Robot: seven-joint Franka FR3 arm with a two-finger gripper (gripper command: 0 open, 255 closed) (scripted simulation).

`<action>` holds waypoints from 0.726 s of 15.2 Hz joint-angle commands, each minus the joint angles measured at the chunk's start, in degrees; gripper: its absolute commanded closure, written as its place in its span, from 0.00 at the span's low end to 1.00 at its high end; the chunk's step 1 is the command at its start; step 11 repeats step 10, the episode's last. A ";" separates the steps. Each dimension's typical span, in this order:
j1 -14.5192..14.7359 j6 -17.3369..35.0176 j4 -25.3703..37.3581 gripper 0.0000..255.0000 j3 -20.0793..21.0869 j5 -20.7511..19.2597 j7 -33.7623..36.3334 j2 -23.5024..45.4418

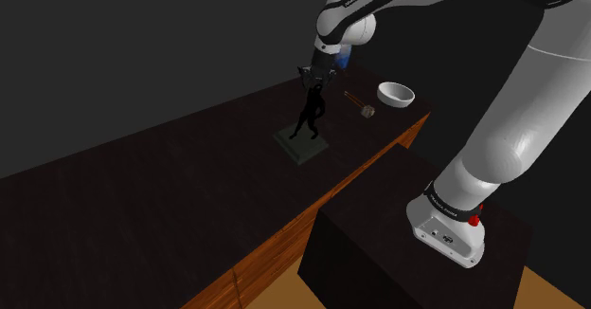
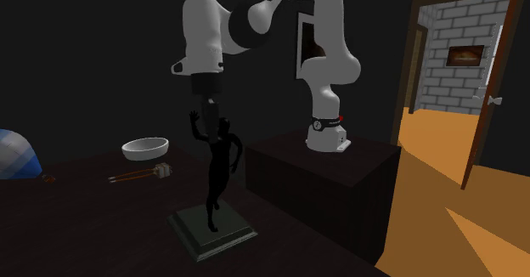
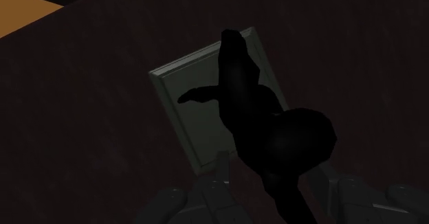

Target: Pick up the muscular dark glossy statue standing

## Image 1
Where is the blue cup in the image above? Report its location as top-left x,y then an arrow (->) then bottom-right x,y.
334,44 -> 353,71

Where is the black human figure statue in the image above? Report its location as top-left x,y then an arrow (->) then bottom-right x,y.
272,83 -> 330,166

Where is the wooden stick tool with cube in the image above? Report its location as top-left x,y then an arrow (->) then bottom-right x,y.
343,90 -> 376,119

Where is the white bowl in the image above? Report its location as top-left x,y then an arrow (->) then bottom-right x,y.
376,81 -> 416,109

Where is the wooden counter cabinet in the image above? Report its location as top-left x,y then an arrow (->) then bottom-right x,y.
179,112 -> 433,309

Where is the dark robot stand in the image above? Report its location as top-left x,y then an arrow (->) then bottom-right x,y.
296,143 -> 534,309

